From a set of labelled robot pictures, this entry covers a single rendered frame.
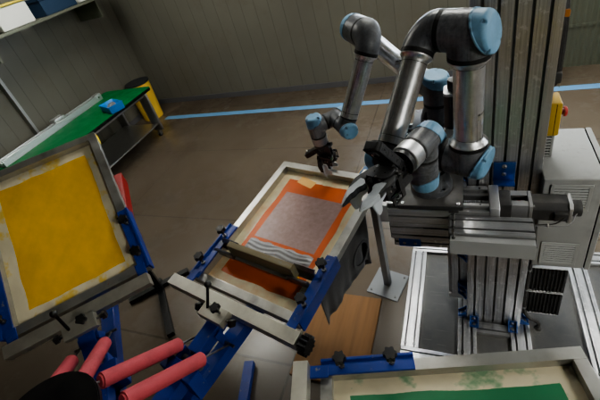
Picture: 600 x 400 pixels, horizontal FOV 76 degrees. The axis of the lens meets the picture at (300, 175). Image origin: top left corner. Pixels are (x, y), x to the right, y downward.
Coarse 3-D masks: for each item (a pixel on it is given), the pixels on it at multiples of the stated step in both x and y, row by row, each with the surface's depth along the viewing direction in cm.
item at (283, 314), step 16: (272, 176) 207; (320, 176) 200; (336, 176) 193; (352, 176) 188; (256, 208) 195; (240, 224) 187; (352, 224) 166; (208, 272) 174; (224, 288) 161; (240, 288) 158; (256, 304) 150; (272, 304) 148
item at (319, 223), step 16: (320, 192) 192; (336, 192) 188; (320, 208) 183; (336, 208) 180; (304, 224) 179; (320, 224) 176; (336, 224) 173; (288, 240) 174; (304, 240) 172; (320, 240) 169; (320, 256) 163; (272, 288) 158; (288, 288) 156
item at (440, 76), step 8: (432, 72) 169; (440, 72) 168; (424, 80) 168; (432, 80) 165; (440, 80) 164; (424, 88) 170; (432, 88) 167; (440, 88) 166; (424, 96) 173; (432, 96) 169; (440, 96) 168; (432, 104) 171; (440, 104) 170
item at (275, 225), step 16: (288, 192) 199; (304, 192) 195; (272, 208) 193; (288, 208) 190; (304, 208) 186; (256, 224) 188; (272, 224) 185; (288, 224) 182; (272, 240) 177; (240, 272) 169; (256, 272) 166
